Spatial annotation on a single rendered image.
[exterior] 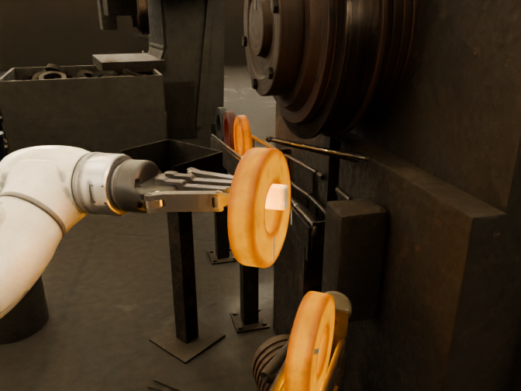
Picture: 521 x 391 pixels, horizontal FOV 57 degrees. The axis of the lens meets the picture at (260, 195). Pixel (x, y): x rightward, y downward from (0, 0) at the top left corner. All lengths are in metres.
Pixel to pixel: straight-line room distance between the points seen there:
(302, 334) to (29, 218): 0.38
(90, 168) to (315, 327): 0.37
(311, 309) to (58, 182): 0.38
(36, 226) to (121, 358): 1.21
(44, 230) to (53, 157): 0.11
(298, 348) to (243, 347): 1.21
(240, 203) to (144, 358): 1.33
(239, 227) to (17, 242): 0.28
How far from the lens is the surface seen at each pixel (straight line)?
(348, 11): 0.85
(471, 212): 0.76
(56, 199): 0.72
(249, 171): 0.56
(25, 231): 0.69
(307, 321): 0.64
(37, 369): 1.91
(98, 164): 0.70
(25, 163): 0.76
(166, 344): 1.87
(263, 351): 1.00
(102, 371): 1.82
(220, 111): 2.12
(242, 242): 0.57
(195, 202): 0.61
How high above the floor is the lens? 1.14
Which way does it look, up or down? 21 degrees down
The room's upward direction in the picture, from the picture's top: straight up
